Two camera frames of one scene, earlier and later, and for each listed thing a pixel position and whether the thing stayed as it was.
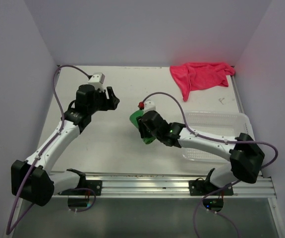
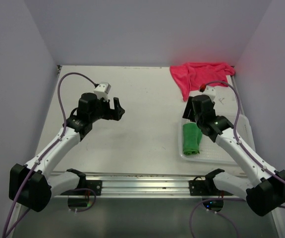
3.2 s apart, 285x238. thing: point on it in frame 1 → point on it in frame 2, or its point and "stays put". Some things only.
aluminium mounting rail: (171, 186) stays put
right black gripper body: (145, 133) → (198, 121)
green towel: (134, 118) → (192, 136)
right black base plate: (202, 188) stays put
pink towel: (197, 75) stays put
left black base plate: (95, 185) stays put
